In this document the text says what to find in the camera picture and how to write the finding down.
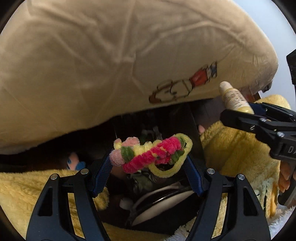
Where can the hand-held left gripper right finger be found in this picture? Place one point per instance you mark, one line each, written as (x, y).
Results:
(193, 178)

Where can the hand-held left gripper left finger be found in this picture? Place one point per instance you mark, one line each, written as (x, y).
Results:
(101, 178)

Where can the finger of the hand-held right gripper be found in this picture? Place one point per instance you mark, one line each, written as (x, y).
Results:
(242, 120)
(277, 111)

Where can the yellow lotion bottle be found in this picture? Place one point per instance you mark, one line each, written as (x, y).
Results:
(233, 97)

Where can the pink yellow pipe-cleaner wreath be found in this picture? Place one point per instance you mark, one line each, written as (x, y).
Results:
(143, 160)

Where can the black bag with contents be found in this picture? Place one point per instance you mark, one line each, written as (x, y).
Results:
(196, 129)

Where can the person's right hand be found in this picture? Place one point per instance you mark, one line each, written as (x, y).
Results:
(286, 180)

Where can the yellow fluffy robe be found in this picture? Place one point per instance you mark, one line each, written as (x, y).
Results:
(231, 148)

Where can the blue pink slipper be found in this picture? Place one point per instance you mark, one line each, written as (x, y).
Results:
(75, 162)

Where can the white round object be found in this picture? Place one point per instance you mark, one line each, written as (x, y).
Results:
(161, 205)

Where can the beige cartoon print bed sheet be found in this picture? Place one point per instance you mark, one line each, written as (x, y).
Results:
(92, 64)

